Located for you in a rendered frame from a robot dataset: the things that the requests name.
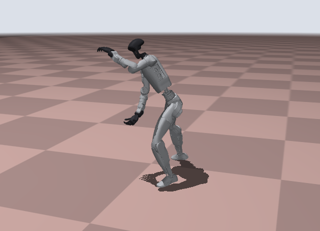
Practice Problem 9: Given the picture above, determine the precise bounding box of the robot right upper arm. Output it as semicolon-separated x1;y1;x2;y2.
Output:
140;70;150;95

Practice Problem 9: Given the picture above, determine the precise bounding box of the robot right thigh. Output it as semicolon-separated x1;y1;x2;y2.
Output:
164;102;181;137

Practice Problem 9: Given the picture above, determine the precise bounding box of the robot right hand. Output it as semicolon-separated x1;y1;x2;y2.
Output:
124;110;144;126

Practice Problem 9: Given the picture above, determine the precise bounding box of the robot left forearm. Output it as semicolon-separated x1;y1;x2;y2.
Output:
110;51;138;68

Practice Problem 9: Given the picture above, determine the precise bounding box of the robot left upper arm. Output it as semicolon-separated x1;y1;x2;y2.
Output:
128;54;158;74

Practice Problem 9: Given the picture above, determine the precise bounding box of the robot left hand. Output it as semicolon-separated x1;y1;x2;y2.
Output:
97;47;114;58

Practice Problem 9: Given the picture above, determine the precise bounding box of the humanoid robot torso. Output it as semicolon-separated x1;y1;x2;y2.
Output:
141;55;183;109

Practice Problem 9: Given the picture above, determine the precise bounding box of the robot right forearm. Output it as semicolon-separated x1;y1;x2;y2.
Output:
136;94;148;115

